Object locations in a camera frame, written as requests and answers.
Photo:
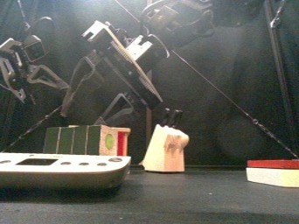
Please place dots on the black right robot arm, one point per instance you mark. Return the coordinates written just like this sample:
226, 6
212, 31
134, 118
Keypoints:
180, 20

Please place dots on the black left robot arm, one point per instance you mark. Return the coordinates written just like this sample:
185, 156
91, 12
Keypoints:
41, 26

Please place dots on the red wooden sushi piece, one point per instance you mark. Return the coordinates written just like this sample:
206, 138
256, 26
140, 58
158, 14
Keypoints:
124, 141

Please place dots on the green and red box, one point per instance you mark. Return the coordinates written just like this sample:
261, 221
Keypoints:
78, 140

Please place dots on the wooden toy knife block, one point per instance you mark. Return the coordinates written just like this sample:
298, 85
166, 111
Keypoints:
166, 151

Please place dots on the white toy stove panel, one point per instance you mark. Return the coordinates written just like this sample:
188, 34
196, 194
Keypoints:
58, 172

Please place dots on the red and white block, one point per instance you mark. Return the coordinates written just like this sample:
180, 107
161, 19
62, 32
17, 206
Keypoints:
274, 173

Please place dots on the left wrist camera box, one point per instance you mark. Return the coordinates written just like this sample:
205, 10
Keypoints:
34, 49

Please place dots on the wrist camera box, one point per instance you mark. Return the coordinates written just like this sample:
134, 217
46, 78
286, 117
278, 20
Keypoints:
34, 49
158, 55

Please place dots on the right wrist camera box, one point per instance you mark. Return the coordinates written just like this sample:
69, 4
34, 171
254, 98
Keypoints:
158, 55

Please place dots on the black metal frame post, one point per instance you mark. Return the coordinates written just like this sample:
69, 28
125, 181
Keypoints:
281, 73

